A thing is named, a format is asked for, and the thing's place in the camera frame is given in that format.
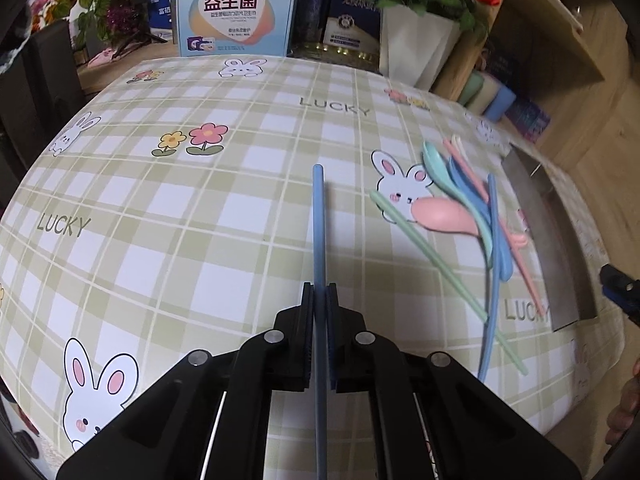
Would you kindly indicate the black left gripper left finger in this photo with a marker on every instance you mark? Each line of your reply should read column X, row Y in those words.
column 207, row 417

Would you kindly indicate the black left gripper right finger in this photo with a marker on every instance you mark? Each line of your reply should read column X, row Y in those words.
column 431, row 417

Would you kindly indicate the stainless steel utensil tray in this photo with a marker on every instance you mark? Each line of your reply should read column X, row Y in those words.
column 562, row 262

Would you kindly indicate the pink chopstick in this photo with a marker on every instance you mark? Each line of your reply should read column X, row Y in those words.
column 514, row 244

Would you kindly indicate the green chopstick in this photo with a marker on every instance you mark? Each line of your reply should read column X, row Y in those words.
column 444, row 268

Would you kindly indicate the blue chopstick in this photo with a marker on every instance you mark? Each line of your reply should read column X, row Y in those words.
column 492, row 314
column 321, row 350

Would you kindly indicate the person right hand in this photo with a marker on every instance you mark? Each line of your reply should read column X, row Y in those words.
column 622, row 416

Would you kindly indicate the blue spoon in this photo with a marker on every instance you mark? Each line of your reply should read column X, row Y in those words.
column 464, row 184

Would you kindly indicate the purple box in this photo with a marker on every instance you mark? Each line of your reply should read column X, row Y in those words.
column 528, row 118

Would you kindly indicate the pink spoon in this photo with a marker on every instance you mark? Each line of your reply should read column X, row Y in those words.
column 443, row 215

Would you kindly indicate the cream white spoon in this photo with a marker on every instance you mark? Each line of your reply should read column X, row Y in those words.
column 457, row 142

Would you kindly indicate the blue cup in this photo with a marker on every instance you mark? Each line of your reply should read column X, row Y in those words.
column 504, row 98

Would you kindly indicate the plaid bunny tablecloth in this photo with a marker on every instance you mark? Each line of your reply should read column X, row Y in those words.
column 173, row 212

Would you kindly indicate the teal spoon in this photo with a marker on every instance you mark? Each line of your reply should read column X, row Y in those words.
column 436, row 167

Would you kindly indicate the beige cup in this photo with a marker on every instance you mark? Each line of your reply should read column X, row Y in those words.
column 488, row 92

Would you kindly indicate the wooden shelf unit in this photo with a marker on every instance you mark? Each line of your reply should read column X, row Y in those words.
column 576, row 76

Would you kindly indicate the green cup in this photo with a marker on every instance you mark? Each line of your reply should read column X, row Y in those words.
column 472, row 86

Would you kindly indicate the white flower vase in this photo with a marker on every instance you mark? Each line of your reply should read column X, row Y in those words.
column 414, row 48

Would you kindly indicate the dark blue product box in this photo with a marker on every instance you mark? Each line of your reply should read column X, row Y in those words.
column 350, row 28

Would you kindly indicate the probiotic box light blue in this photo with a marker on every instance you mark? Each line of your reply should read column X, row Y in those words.
column 228, row 27

